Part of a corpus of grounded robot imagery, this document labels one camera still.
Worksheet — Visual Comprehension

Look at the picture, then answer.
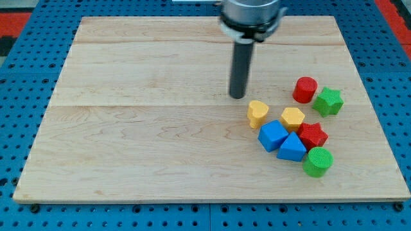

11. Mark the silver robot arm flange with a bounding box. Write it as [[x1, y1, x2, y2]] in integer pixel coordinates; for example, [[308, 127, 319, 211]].
[[219, 0, 287, 44]]

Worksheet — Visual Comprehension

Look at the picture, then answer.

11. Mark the yellow heart block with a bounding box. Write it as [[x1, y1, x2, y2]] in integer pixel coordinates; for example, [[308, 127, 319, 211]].
[[247, 100, 269, 129]]

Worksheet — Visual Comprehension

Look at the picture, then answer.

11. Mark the light wooden board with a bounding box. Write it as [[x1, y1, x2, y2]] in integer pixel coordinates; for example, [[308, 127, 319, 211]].
[[13, 16, 410, 204]]

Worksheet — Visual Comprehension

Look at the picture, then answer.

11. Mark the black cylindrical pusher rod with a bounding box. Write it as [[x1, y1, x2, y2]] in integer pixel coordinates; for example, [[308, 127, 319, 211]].
[[229, 42, 254, 99]]

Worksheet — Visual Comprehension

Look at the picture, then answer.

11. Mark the blue cube block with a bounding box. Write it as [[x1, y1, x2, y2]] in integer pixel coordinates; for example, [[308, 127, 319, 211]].
[[258, 120, 288, 152]]

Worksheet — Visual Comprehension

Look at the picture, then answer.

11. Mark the yellow hexagon block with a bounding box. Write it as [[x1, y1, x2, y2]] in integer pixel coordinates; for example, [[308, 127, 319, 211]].
[[279, 107, 305, 133]]

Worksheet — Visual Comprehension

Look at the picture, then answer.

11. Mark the blue triangle block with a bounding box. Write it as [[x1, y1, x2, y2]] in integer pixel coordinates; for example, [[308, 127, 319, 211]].
[[277, 132, 307, 162]]

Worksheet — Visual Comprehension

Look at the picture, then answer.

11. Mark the red cylinder block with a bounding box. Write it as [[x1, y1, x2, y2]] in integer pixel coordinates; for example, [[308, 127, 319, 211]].
[[292, 76, 318, 103]]

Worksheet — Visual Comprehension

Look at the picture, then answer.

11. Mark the red star block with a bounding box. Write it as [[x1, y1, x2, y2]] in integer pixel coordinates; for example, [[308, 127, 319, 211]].
[[297, 123, 329, 151]]

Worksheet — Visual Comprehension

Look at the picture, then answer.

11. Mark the green cylinder block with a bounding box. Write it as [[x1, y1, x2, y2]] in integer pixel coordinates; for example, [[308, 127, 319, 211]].
[[302, 147, 334, 178]]

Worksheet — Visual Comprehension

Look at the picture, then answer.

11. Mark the green star block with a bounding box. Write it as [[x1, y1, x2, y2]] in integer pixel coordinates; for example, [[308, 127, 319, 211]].
[[312, 87, 344, 117]]

